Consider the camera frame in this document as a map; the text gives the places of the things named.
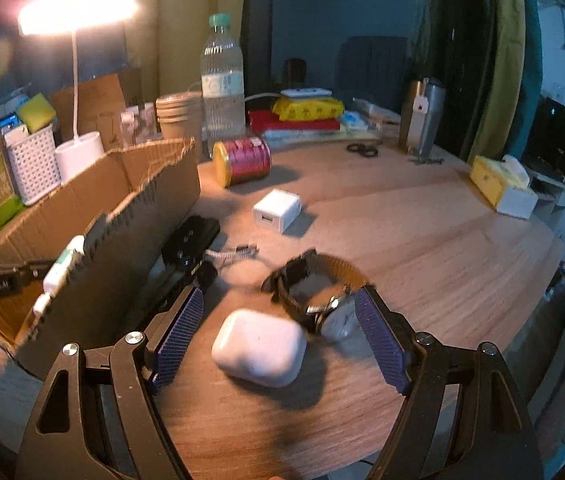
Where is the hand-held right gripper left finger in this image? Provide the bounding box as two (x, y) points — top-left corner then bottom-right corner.
(17, 284), (204, 480)

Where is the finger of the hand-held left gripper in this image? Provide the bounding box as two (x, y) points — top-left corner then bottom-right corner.
(18, 260), (58, 293)

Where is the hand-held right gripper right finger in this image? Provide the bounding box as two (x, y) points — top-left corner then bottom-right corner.
(355, 284), (546, 480)

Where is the white bottle green label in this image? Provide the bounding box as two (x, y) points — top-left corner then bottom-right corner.
(32, 235), (86, 318)

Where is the white earbuds case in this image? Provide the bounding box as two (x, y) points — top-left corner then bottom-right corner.
(211, 308), (308, 389)

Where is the brown strap wristwatch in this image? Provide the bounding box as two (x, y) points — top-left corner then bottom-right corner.
(261, 249), (369, 344)

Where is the black car key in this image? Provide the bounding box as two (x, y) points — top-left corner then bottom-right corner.
(161, 215), (259, 272)

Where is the cardboard box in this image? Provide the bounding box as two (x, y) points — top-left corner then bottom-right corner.
(0, 137), (202, 378)

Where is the white plastic basket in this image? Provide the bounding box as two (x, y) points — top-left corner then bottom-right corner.
(5, 122), (62, 206)

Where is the white lamp base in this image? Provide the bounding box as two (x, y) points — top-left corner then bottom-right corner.
(16, 0), (139, 184)

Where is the green yellow sponge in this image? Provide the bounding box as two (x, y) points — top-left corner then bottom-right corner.
(17, 92), (57, 134)

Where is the white charger cube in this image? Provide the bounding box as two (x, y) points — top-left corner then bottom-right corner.
(252, 189), (303, 236)

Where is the clear glass with stickers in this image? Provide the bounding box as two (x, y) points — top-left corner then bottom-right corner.
(119, 102), (158, 149)

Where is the flat brown cardboard carton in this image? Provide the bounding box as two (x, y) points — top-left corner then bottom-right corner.
(49, 67), (144, 150)

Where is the red tin can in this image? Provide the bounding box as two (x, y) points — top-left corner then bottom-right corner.
(212, 136), (272, 189)

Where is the yellow tissue box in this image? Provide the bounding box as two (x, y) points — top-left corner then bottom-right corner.
(469, 154), (539, 220)

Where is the stack of brown paper cups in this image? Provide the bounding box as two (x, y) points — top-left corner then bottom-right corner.
(155, 92), (205, 142)

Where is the steel thermos flask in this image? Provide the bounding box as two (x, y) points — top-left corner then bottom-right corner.
(398, 77), (446, 156)

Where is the red book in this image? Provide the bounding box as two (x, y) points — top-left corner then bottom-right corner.
(247, 109), (341, 134)

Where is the clear plastic water bottle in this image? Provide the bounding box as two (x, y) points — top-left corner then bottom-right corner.
(201, 13), (247, 157)

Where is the yellow packet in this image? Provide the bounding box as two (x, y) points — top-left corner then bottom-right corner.
(271, 97), (345, 122)

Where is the white power bank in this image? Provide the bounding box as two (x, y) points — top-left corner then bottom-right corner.
(280, 87), (334, 102)

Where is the black monitor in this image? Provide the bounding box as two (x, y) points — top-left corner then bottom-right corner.
(523, 94), (565, 192)

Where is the black chair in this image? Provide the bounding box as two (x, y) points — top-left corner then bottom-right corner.
(337, 35), (414, 107)

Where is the beige curtain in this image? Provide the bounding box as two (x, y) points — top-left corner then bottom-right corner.
(127, 0), (249, 98)

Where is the olive curtain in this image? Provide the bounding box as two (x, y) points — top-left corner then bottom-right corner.
(480, 0), (531, 148)

